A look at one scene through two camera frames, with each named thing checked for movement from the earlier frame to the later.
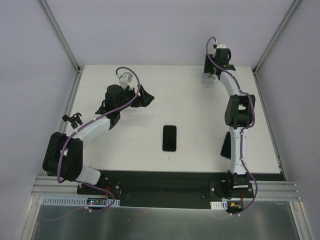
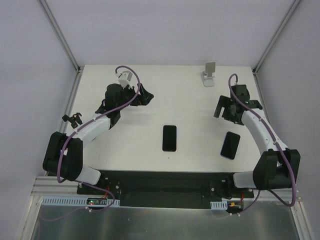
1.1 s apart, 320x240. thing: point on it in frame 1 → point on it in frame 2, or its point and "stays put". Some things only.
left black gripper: [136, 97] stays put
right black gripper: [208, 66] → [224, 108]
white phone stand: [208, 79] stays put
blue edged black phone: [226, 151] stays put
